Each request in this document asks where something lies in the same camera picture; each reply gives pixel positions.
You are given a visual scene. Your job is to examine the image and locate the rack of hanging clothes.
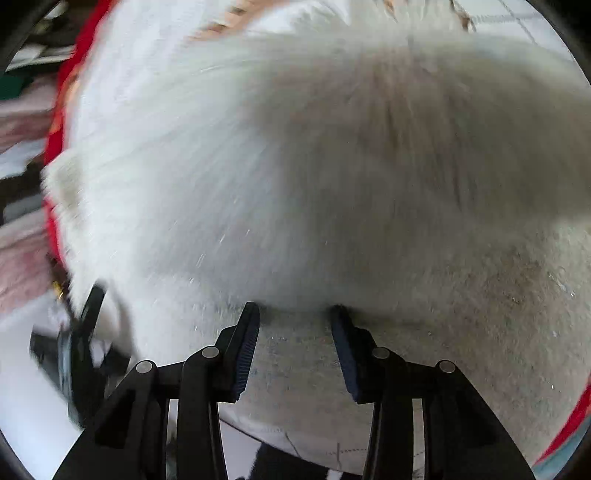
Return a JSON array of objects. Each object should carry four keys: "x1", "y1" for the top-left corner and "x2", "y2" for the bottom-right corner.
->
[{"x1": 0, "y1": 0, "x2": 79, "y2": 319}]

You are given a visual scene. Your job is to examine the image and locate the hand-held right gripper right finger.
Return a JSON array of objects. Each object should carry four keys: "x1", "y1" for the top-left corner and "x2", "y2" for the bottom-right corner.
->
[{"x1": 328, "y1": 305, "x2": 539, "y2": 480}]

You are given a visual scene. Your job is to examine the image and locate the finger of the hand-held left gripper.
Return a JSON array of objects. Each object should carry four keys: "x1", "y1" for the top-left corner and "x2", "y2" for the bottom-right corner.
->
[{"x1": 74, "y1": 282, "x2": 109, "y2": 335}]

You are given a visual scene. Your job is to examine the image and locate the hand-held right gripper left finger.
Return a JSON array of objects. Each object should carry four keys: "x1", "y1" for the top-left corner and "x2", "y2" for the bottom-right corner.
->
[{"x1": 52, "y1": 301, "x2": 262, "y2": 480}]

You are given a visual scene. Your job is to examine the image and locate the red floral blanket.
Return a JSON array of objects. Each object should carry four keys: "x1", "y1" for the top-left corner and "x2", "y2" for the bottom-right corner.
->
[{"x1": 44, "y1": 0, "x2": 591, "y2": 469}]

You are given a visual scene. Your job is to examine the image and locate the white fuzzy jacket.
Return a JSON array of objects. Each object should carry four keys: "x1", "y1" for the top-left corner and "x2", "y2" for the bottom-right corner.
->
[{"x1": 41, "y1": 28, "x2": 591, "y2": 476}]

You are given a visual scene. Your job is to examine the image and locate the white diamond-pattern mat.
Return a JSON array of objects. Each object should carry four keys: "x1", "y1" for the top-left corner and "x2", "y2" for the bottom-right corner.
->
[{"x1": 74, "y1": 0, "x2": 573, "y2": 480}]

